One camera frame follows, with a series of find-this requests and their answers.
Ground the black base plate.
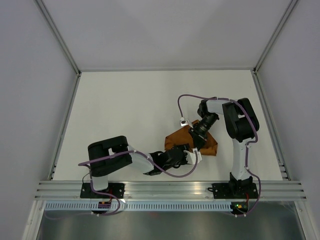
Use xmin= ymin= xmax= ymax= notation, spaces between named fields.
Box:
xmin=207 ymin=183 xmax=259 ymax=200
xmin=79 ymin=182 xmax=125 ymax=199

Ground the aluminium mounting rail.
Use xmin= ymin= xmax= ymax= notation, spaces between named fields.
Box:
xmin=34 ymin=180 xmax=307 ymax=202

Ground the aluminium frame post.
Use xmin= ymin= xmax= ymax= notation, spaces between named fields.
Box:
xmin=252 ymin=0 xmax=300 ymax=75
xmin=33 ymin=0 xmax=81 ymax=76

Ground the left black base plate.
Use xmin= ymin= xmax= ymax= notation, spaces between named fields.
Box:
xmin=79 ymin=182 xmax=125 ymax=199

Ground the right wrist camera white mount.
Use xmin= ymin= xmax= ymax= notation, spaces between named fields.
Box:
xmin=179 ymin=116 xmax=193 ymax=128

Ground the white slotted cable duct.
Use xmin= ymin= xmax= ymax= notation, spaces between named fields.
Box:
xmin=45 ymin=201 xmax=232 ymax=212

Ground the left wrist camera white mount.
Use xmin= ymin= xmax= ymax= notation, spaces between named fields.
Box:
xmin=184 ymin=148 xmax=203 ymax=165

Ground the left aluminium frame post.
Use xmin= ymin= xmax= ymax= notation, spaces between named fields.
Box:
xmin=33 ymin=0 xmax=81 ymax=76

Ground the orange cloth napkin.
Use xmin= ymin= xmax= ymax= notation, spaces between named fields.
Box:
xmin=164 ymin=125 xmax=218 ymax=157

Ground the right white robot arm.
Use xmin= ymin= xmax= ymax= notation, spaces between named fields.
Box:
xmin=188 ymin=98 xmax=260 ymax=200

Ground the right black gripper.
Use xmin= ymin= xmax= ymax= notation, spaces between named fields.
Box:
xmin=188 ymin=112 xmax=218 ymax=151

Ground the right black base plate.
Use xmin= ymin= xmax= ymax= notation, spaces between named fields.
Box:
xmin=207 ymin=183 xmax=259 ymax=200

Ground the right aluminium frame post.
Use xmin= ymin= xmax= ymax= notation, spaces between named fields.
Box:
xmin=252 ymin=0 xmax=300 ymax=75

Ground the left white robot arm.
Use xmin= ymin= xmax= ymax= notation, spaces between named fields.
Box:
xmin=87 ymin=135 xmax=189 ymax=198

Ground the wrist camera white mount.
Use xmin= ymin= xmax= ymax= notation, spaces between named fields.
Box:
xmin=184 ymin=148 xmax=203 ymax=165
xmin=179 ymin=116 xmax=193 ymax=128

